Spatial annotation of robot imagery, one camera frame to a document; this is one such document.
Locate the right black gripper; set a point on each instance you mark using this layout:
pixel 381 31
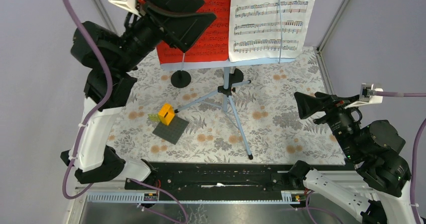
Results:
pixel 307 104

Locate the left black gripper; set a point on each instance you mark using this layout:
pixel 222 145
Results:
pixel 181 31

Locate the white sheet music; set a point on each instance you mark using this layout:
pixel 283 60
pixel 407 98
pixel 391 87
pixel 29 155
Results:
pixel 268 28

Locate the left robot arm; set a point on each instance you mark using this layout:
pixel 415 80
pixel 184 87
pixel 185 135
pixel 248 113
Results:
pixel 110 58

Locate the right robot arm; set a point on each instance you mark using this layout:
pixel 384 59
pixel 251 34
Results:
pixel 374 149

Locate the red sheet music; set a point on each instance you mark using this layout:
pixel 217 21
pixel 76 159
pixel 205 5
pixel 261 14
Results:
pixel 212 45

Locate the light blue music stand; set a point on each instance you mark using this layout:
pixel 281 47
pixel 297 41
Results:
pixel 232 76

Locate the orange toy block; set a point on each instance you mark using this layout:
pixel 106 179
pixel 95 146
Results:
pixel 166 114

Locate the yellow-green transparent piece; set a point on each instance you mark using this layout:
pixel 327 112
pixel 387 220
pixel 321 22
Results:
pixel 154 117

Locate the dark grey building baseplate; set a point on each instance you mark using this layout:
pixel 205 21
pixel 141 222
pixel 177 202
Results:
pixel 173 132

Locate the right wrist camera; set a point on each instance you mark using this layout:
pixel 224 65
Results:
pixel 367 95

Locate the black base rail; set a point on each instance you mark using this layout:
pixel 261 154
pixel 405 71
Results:
pixel 234 180

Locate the grey cable duct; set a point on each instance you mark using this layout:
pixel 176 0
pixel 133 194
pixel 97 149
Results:
pixel 150 198

